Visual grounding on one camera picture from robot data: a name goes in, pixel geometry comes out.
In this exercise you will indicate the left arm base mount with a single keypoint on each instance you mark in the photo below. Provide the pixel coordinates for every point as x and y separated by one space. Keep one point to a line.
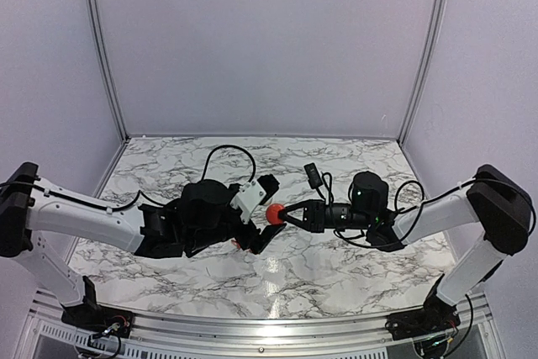
90 315

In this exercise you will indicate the metal corner post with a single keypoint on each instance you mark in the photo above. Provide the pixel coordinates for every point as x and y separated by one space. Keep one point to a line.
105 69
431 38

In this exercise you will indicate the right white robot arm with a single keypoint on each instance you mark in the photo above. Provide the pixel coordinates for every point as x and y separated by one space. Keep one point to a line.
503 209

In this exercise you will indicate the left metal corner post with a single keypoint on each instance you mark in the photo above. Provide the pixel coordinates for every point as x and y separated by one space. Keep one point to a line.
105 69

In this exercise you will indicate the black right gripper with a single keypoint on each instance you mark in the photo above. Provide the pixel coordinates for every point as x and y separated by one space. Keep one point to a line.
311 224

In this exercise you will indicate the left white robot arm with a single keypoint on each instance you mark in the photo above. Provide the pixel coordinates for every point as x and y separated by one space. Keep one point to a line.
31 205

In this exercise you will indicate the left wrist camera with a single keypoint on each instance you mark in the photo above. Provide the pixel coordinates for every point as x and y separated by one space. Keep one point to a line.
255 193

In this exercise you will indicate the red round charging case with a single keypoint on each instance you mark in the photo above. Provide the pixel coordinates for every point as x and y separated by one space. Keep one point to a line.
273 214

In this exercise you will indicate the right metal corner post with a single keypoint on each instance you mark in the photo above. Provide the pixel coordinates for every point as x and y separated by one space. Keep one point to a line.
431 38

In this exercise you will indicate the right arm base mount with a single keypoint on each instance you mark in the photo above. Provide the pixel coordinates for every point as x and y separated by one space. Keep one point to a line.
433 316

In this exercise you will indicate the aluminium front rail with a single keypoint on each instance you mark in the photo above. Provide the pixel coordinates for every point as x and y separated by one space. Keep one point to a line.
158 335

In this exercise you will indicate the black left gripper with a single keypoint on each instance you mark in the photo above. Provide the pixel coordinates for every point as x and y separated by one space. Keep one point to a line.
250 241

